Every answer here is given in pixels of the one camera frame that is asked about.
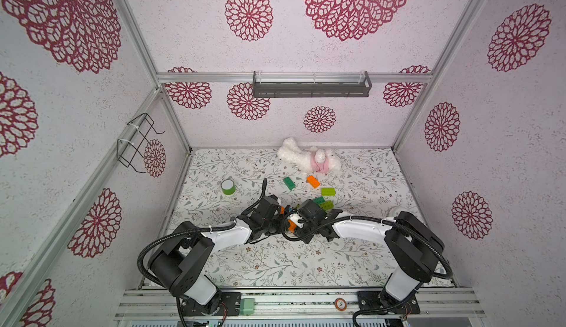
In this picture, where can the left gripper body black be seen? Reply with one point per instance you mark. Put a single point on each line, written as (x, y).
(274, 227)

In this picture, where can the green tape roll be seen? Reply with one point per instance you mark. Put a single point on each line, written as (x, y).
(228, 187)

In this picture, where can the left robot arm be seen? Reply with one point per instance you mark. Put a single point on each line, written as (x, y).
(176, 261)

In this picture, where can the black wire wall rack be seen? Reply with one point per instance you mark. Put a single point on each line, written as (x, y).
(130, 146)

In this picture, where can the green connector block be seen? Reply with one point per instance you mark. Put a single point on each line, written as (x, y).
(247, 306)

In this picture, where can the extra lime green lego brick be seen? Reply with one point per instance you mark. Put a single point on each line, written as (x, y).
(327, 206)

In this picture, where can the white pink plush toy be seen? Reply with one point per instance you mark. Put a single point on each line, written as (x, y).
(314, 160)

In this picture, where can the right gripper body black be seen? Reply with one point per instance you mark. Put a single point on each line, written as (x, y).
(307, 220)

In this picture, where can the black wall shelf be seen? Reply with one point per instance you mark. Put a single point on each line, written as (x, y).
(312, 89)

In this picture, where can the dark green lego brick back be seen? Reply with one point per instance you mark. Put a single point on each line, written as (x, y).
(289, 183)

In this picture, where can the lime lego brick back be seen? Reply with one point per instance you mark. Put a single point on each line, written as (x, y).
(328, 192)

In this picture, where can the metal base rail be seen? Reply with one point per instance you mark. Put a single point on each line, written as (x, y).
(444, 306)

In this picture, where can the extra dark green lego brick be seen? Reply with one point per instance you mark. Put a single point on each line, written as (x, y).
(319, 200)

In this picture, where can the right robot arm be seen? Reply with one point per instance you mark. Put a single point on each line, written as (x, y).
(417, 251)

